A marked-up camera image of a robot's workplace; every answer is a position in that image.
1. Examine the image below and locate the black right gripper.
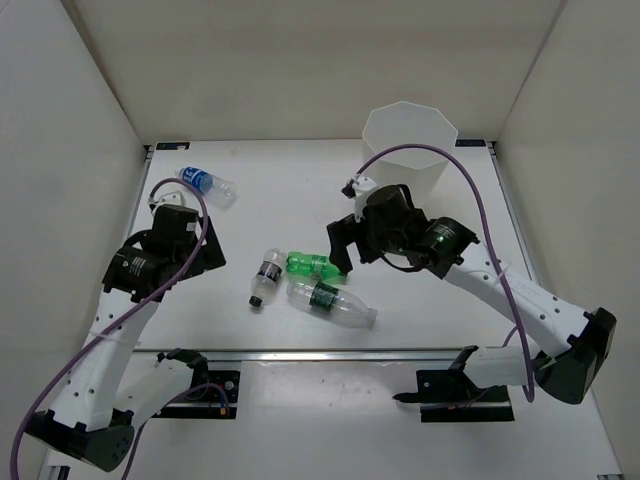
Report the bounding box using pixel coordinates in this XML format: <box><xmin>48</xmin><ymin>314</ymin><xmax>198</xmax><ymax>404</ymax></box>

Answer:
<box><xmin>329</xmin><ymin>209</ymin><xmax>406</xmax><ymax>274</ymax></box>

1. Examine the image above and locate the blue label plastic bottle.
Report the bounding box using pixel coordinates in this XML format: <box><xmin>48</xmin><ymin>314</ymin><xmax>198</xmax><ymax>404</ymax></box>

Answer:
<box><xmin>176</xmin><ymin>166</ymin><xmax>238</xmax><ymax>209</ymax></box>

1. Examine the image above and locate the clear green label bottle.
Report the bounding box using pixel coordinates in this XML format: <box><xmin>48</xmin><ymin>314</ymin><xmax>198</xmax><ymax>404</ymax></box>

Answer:
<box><xmin>286</xmin><ymin>278</ymin><xmax>378</xmax><ymax>329</ymax></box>

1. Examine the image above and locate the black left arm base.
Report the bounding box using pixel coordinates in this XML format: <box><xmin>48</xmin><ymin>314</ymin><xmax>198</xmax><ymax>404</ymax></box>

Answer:
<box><xmin>153</xmin><ymin>362</ymin><xmax>241</xmax><ymax>420</ymax></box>

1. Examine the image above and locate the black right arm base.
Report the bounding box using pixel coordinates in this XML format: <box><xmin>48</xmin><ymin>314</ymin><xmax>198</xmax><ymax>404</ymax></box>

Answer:
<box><xmin>416</xmin><ymin>370</ymin><xmax>515</xmax><ymax>424</ymax></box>

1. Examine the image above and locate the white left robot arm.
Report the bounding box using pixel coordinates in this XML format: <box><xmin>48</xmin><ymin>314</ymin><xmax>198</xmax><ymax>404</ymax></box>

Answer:
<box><xmin>19</xmin><ymin>205</ymin><xmax>226</xmax><ymax>472</ymax></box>

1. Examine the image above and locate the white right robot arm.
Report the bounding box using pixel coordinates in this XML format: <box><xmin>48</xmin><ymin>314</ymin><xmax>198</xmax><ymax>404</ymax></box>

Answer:
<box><xmin>327</xmin><ymin>178</ymin><xmax>617</xmax><ymax>405</ymax></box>

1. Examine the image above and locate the white octagonal plastic bin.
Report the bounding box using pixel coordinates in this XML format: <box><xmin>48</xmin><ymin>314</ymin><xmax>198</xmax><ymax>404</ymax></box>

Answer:
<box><xmin>362</xmin><ymin>101</ymin><xmax>458</xmax><ymax>208</ymax></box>

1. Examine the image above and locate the green plastic bottle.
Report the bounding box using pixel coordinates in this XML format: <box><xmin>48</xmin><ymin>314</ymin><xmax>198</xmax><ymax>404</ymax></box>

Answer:
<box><xmin>285</xmin><ymin>251</ymin><xmax>346</xmax><ymax>282</ymax></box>

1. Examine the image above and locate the small black label bottle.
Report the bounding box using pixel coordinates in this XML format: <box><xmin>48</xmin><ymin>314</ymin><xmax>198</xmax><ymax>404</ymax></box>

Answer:
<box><xmin>249</xmin><ymin>248</ymin><xmax>287</xmax><ymax>309</ymax></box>

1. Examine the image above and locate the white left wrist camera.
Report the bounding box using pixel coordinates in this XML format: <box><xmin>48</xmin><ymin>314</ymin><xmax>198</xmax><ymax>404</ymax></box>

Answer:
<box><xmin>147</xmin><ymin>190</ymin><xmax>186</xmax><ymax>211</ymax></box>

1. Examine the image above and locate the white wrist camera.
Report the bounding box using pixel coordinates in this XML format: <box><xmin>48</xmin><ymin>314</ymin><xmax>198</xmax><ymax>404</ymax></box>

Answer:
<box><xmin>147</xmin><ymin>190</ymin><xmax>186</xmax><ymax>211</ymax></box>
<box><xmin>341</xmin><ymin>175</ymin><xmax>379</xmax><ymax>222</ymax></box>

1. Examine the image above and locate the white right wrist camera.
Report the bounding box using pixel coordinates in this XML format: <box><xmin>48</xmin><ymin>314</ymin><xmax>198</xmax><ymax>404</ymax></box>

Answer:
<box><xmin>341</xmin><ymin>175</ymin><xmax>379</xmax><ymax>222</ymax></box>

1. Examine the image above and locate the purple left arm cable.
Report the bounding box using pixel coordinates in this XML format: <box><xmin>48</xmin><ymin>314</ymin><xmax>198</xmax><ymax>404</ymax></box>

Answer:
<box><xmin>9</xmin><ymin>181</ymin><xmax>209</xmax><ymax>480</ymax></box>

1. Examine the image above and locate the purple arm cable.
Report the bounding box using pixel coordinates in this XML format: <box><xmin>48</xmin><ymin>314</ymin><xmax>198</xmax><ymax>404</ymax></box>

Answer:
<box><xmin>354</xmin><ymin>143</ymin><xmax>535</xmax><ymax>403</ymax></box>
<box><xmin>9</xmin><ymin>181</ymin><xmax>209</xmax><ymax>480</ymax></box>

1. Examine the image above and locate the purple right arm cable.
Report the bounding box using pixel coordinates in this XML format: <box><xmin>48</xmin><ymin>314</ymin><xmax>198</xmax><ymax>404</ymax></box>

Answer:
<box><xmin>354</xmin><ymin>143</ymin><xmax>535</xmax><ymax>403</ymax></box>

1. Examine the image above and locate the aluminium table front rail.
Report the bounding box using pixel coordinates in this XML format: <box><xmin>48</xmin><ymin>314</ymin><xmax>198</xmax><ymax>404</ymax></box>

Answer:
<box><xmin>133</xmin><ymin>348</ymin><xmax>481</xmax><ymax>364</ymax></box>

